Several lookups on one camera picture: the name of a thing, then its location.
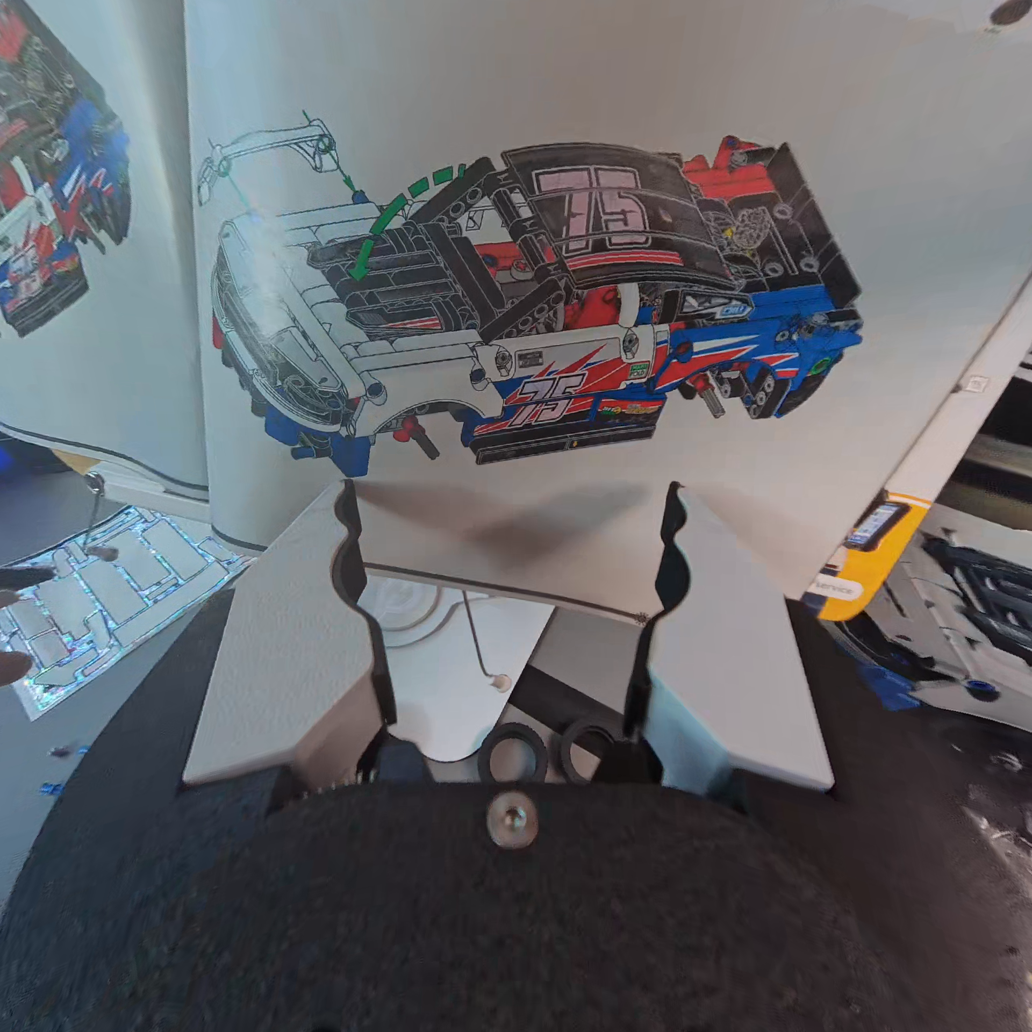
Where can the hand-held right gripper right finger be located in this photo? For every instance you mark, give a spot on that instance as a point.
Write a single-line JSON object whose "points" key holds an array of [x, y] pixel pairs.
{"points": [[726, 669]]}

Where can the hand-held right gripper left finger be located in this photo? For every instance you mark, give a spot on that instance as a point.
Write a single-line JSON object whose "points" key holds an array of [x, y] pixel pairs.
{"points": [[282, 661]]}

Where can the white book stand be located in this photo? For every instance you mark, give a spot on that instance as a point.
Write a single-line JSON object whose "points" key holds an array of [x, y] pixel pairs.
{"points": [[451, 701]]}

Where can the brick set instruction booklet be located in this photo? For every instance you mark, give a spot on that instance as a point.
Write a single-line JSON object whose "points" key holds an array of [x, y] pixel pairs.
{"points": [[564, 97]]}

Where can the holographic sticker sheet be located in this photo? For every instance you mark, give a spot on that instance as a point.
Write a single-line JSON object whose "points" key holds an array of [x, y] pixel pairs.
{"points": [[137, 580]]}

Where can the black toy set box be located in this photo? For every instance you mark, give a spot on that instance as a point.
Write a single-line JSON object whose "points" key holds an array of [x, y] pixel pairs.
{"points": [[967, 580]]}

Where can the scattered small blue bricks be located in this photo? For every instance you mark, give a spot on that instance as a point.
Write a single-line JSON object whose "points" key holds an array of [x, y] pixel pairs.
{"points": [[52, 788]]}

